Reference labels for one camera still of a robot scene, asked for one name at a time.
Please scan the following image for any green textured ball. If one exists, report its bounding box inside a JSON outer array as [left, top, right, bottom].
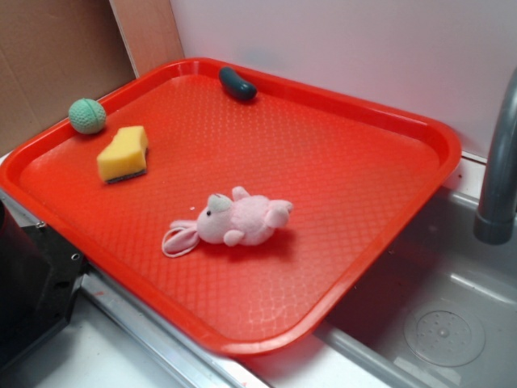
[[68, 99, 107, 134]]

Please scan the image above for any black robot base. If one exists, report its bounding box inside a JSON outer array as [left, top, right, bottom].
[[1, 205, 86, 371]]

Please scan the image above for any red plastic tray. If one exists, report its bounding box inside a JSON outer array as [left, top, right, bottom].
[[1, 59, 461, 356]]

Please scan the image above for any pink plush bunny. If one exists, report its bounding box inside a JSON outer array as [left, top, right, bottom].
[[162, 187, 293, 258]]

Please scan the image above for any dark green toy pickle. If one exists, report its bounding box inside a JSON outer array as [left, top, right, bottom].
[[219, 66, 258, 101]]

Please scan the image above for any yellow sponge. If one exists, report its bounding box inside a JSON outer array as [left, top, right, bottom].
[[96, 125, 149, 183]]

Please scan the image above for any grey sink basin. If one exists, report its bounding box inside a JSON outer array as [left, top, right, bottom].
[[246, 189, 517, 388]]

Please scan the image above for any grey faucet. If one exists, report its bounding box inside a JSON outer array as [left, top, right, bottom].
[[473, 74, 516, 245]]

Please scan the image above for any brown cardboard panel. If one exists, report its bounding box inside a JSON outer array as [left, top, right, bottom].
[[1, 1, 183, 154]]

